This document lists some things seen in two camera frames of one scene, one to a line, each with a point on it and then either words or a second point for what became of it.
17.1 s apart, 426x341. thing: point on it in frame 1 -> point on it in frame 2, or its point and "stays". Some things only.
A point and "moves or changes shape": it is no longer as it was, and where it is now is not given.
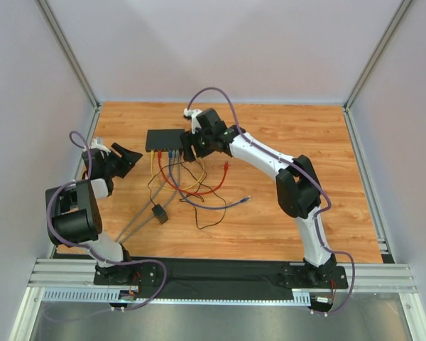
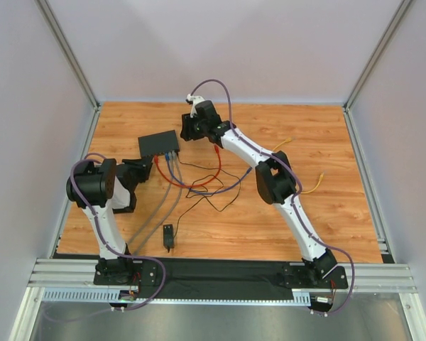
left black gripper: [116, 160] -> [142, 168]
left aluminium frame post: [74, 63] stays
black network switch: [168, 139] moves or changes shape
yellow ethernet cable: [152, 155] -> [321, 176]
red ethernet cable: [168, 182] moves or changes shape
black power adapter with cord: [157, 209] -> [169, 234]
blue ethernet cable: [187, 200] -> [191, 190]
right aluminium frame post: [401, 8] stays
